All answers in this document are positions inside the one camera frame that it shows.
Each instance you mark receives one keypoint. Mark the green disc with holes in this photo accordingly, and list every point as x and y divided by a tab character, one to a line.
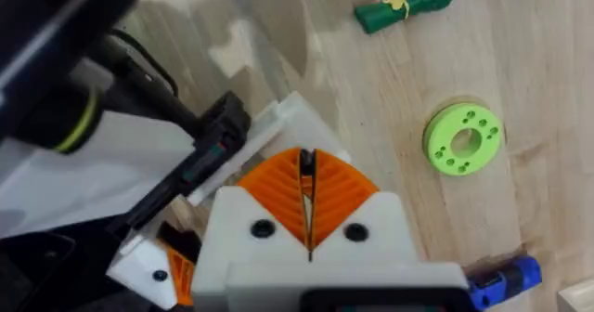
482	149

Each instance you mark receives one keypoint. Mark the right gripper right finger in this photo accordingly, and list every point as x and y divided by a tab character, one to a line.
357	212

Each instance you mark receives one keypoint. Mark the blue electric screwdriver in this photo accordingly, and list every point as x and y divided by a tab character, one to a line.
506	279

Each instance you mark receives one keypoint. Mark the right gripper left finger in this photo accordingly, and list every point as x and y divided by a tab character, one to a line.
260	210

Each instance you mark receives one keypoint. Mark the white box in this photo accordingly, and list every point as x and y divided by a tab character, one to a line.
577	298

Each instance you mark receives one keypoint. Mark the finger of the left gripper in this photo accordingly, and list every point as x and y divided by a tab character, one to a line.
297	126

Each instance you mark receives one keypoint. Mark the green toy vegetable bundle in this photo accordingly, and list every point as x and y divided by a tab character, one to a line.
408	5

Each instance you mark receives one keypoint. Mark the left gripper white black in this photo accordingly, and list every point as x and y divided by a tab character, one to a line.
93	177

